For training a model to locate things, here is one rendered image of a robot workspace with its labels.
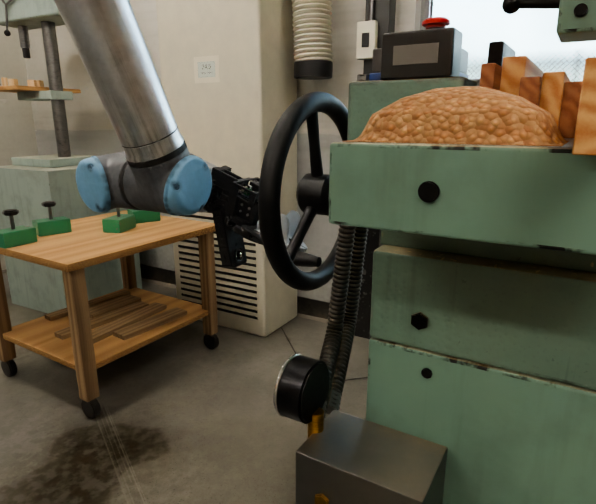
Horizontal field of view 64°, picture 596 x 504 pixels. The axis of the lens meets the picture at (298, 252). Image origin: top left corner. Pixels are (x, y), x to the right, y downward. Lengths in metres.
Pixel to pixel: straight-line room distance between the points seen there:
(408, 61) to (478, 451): 0.40
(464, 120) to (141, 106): 0.47
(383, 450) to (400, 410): 0.04
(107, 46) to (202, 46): 1.44
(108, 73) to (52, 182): 1.75
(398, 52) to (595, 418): 0.40
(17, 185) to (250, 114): 1.20
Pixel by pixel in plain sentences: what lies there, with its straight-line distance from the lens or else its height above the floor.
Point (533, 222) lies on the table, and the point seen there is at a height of 0.86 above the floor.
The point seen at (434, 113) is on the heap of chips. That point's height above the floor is 0.92.
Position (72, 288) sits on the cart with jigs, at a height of 0.45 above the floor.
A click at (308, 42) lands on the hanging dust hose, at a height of 1.20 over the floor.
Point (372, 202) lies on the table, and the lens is 0.34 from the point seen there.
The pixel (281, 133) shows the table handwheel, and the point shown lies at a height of 0.90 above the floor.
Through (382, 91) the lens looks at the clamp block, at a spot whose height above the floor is 0.95.
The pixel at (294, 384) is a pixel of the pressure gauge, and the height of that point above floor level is 0.68.
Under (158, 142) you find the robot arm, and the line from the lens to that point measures 0.71.
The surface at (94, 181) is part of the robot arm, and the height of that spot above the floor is 0.82.
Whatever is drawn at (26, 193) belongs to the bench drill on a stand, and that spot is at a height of 0.59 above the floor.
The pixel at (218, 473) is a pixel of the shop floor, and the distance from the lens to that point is 1.44.
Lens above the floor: 0.91
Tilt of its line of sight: 15 degrees down
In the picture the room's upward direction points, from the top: straight up
